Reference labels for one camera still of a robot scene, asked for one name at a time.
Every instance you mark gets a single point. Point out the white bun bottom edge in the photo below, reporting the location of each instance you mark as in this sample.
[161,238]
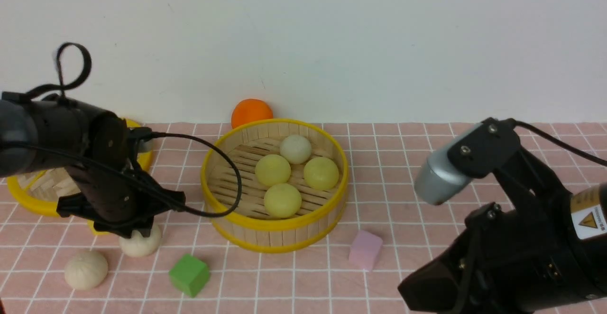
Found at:
[296,149]

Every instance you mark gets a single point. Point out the yellow cube block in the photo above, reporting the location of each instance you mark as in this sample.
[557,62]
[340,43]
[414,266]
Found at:
[95,232]

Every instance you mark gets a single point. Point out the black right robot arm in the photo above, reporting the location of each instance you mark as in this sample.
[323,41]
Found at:
[502,265]

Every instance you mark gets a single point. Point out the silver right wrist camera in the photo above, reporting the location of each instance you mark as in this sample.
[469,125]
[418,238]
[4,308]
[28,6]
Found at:
[491,147]

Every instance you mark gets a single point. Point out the pink cube block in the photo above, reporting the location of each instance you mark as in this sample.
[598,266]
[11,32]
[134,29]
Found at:
[365,249]

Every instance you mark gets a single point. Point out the yellow bamboo steamer tray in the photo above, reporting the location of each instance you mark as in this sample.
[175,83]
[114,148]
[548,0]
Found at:
[231,181]

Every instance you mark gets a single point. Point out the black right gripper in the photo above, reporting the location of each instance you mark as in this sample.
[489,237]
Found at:
[549,251]

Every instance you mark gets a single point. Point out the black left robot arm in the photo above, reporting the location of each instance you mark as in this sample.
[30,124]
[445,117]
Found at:
[54,133]

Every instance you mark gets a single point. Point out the pink checkered tablecloth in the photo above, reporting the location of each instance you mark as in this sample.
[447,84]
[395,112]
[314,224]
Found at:
[383,159]

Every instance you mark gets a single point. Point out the green cube block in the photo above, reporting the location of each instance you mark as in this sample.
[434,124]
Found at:
[189,275]

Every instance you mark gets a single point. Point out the orange fruit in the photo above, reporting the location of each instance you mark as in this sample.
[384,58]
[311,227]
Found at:
[250,110]

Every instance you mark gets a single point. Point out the yellow bamboo steamer lid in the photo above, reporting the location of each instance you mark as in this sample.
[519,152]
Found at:
[39,192]

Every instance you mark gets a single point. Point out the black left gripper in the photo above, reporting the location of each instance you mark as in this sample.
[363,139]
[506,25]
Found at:
[107,196]

